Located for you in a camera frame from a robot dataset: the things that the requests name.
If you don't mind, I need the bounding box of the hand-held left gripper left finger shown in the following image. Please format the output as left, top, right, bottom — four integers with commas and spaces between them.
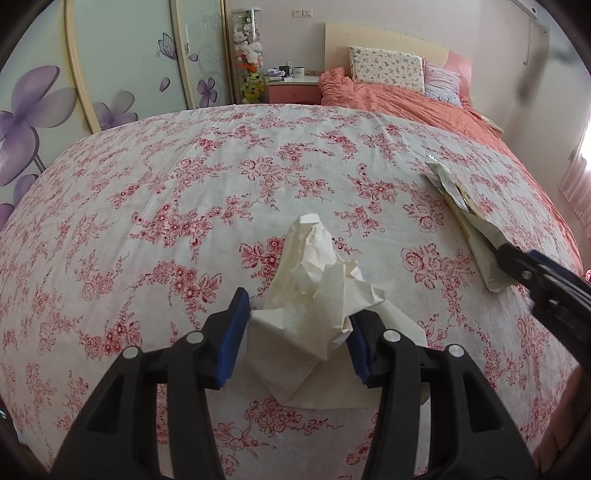
50, 286, 251, 480

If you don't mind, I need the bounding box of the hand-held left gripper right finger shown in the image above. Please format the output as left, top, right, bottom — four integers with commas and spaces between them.
348, 309, 539, 480

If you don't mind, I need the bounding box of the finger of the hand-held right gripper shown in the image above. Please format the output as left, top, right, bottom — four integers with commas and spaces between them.
527, 249, 591, 297
494, 243, 561, 301

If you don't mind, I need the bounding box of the beige silver foil packet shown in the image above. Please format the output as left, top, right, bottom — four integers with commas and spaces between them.
423, 152, 523, 293

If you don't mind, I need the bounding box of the white paper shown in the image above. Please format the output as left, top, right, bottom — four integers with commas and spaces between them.
244, 213, 428, 410

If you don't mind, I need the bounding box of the person's right forearm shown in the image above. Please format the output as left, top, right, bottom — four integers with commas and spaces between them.
531, 368, 591, 472

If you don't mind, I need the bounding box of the pink curtain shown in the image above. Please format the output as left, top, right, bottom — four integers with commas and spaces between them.
558, 137, 591, 219

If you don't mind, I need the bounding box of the red floral tablecloth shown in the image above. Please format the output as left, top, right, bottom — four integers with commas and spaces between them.
0, 103, 585, 480

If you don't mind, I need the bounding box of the orange bed blanket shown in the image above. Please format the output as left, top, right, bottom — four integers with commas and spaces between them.
318, 66, 585, 278

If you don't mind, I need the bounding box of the pink bare nightstand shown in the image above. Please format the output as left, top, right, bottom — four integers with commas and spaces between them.
479, 111, 505, 133

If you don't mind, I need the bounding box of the pink striped pillow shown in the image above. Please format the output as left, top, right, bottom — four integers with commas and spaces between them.
423, 62, 463, 107

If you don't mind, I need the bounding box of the floral print pillow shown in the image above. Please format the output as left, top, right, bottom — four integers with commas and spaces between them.
348, 45, 426, 96

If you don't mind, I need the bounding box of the pink nightstand with mugs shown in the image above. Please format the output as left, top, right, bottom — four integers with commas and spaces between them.
265, 76, 323, 106

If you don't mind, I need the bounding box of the beige pink headboard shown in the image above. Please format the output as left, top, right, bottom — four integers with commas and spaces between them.
324, 21, 475, 101

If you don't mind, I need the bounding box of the clear tube of plush toys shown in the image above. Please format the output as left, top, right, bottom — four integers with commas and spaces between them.
230, 8, 268, 105

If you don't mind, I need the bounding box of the flower print wardrobe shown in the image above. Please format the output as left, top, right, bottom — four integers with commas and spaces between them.
0, 0, 234, 219

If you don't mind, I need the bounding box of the wall pipe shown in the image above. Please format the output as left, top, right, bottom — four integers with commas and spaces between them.
519, 8, 549, 100

